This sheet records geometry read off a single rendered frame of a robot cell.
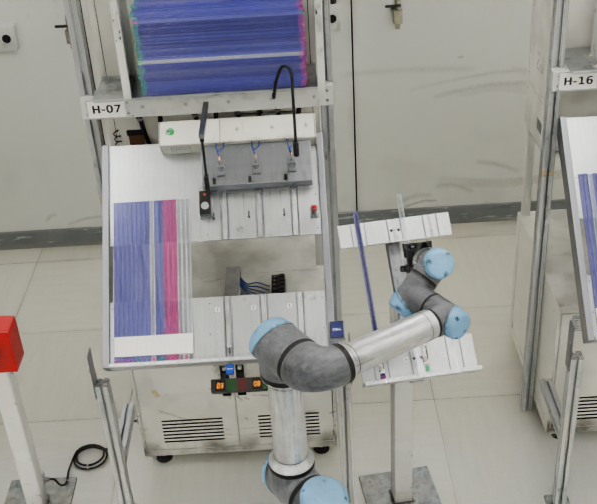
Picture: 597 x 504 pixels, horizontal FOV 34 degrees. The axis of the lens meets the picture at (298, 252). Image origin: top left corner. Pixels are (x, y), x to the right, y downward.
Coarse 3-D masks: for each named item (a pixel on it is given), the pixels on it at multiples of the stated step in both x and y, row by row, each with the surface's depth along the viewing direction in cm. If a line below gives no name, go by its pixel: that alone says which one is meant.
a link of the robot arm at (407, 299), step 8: (416, 272) 245; (408, 280) 245; (416, 280) 244; (424, 280) 244; (400, 288) 246; (408, 288) 244; (416, 288) 243; (424, 288) 243; (432, 288) 245; (392, 296) 247; (400, 296) 244; (408, 296) 243; (416, 296) 242; (424, 296) 240; (392, 304) 245; (400, 304) 244; (408, 304) 243; (416, 304) 241; (400, 312) 244; (408, 312) 244; (416, 312) 242
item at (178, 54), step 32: (160, 0) 289; (192, 0) 288; (224, 0) 286; (256, 0) 285; (288, 0) 285; (160, 32) 287; (192, 32) 287; (224, 32) 287; (256, 32) 288; (288, 32) 288; (160, 64) 292; (192, 64) 292; (224, 64) 292; (256, 64) 293; (288, 64) 293
